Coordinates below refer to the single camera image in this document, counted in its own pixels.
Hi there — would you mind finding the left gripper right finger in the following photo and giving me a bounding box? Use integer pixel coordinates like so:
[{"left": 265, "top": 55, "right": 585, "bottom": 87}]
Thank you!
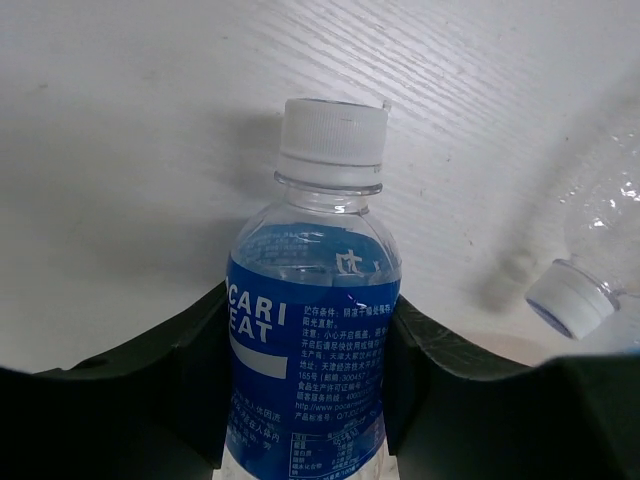
[{"left": 383, "top": 299, "right": 639, "bottom": 479}]

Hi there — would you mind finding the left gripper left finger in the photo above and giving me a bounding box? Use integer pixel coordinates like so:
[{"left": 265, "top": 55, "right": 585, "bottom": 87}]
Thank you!
[{"left": 1, "top": 286, "right": 230, "bottom": 479}]

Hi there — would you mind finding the blue label Pocari bottle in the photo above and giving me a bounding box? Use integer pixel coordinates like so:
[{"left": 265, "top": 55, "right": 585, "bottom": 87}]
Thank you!
[{"left": 221, "top": 99, "right": 402, "bottom": 479}]

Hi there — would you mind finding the small blue label bottle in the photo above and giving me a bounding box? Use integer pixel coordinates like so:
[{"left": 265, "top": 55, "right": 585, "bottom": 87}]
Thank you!
[{"left": 525, "top": 143, "right": 639, "bottom": 354}]

